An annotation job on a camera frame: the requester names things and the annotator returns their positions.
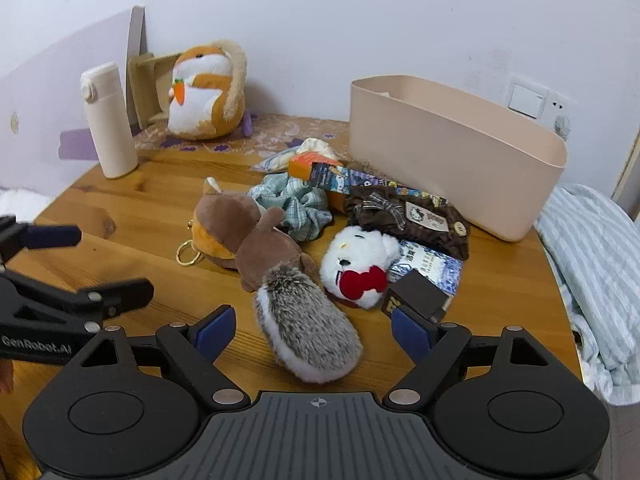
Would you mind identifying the beige plastic container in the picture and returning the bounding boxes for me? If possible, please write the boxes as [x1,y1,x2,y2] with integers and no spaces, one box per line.
[349,75,570,244]

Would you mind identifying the blue striped blanket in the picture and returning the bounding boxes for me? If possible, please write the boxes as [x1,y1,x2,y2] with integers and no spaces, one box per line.
[534,182,640,407]

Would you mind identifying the lavender board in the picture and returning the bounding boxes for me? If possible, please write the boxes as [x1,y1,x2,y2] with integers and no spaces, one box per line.
[0,9,135,195]

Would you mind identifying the blue and white packet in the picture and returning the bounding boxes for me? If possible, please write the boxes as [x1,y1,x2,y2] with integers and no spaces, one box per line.
[387,240,464,297]

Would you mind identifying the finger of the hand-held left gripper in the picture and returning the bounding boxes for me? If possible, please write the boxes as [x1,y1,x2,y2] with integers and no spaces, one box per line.
[0,271,155,325]
[0,214,83,267]

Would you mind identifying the white fluffy cloth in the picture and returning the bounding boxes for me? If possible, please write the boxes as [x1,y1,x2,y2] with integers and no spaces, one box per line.
[0,187,53,225]

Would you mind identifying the green plaid scrunchie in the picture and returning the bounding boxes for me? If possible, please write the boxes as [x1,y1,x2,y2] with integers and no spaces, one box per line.
[247,172,334,241]

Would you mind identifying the white door frame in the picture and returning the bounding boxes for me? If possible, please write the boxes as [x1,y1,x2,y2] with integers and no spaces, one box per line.
[611,129,640,222]

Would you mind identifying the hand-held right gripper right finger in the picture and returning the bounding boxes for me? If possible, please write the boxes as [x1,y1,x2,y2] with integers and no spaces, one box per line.
[384,305,552,409]

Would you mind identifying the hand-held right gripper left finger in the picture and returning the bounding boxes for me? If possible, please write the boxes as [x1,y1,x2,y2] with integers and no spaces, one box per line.
[80,304,252,409]

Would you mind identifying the white thermos bottle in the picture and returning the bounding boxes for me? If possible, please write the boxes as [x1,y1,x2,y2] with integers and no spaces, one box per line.
[80,61,139,179]

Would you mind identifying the brown plaid doll garment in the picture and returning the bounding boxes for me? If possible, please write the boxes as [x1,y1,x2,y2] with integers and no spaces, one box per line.
[345,185,471,261]

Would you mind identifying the small dark brown box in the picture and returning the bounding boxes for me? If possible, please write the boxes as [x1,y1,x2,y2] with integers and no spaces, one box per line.
[382,268,449,324]

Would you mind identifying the beige leaning board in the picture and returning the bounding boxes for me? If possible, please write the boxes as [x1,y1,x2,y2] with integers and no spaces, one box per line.
[124,5,149,127]

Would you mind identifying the orange hamster plush toy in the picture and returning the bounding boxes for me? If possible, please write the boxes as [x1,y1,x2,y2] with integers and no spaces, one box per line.
[166,39,248,141]

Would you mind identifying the wooden stand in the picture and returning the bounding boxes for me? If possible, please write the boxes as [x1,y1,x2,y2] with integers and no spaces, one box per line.
[127,52,187,132]

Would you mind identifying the brown squirrel plush toy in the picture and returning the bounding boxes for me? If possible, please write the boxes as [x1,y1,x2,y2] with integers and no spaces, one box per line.
[176,176,364,385]

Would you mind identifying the orange cardboard box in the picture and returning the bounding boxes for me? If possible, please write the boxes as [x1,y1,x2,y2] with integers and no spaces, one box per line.
[288,152,352,214]

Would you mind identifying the white plastic tissue packet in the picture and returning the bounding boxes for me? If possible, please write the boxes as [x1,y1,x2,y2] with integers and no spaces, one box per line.
[251,147,304,174]

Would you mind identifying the white wall switch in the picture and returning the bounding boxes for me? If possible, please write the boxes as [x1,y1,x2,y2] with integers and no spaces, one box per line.
[507,75,551,120]

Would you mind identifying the white plush with red bow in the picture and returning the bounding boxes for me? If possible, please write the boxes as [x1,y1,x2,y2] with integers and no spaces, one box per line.
[320,225,402,310]

